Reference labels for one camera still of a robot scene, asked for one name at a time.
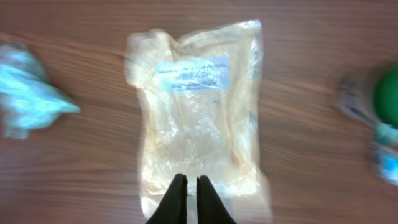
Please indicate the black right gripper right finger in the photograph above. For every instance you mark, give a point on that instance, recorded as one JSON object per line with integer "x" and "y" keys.
{"x": 210, "y": 209}

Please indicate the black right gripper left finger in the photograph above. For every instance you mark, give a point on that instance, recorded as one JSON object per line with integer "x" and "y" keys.
{"x": 172, "y": 208}

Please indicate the white plastic pouch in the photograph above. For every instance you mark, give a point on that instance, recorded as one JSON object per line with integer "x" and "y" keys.
{"x": 199, "y": 100}

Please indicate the light blue snack packet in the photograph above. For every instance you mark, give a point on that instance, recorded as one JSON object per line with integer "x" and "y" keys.
{"x": 28, "y": 100}

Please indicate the teal tissue pack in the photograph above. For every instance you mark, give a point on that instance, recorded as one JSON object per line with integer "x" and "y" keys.
{"x": 385, "y": 148}

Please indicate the green lid jar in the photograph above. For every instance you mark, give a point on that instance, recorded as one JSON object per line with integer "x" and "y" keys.
{"x": 370, "y": 96}

